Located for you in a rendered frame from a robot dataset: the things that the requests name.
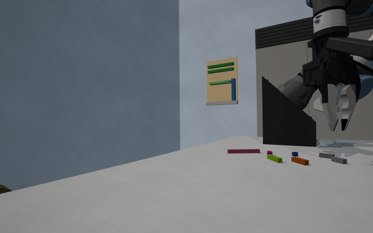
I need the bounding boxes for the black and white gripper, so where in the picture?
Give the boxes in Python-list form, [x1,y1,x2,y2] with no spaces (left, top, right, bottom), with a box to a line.
[302,26,361,131]

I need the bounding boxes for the lime green rod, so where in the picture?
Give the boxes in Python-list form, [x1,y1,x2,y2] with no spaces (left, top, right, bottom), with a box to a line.
[267,154,282,163]

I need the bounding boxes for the orange rod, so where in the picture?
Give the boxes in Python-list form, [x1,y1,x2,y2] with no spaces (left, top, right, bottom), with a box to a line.
[291,157,309,165]

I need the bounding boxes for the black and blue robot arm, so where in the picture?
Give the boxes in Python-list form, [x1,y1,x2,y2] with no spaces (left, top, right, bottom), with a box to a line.
[277,0,373,110]

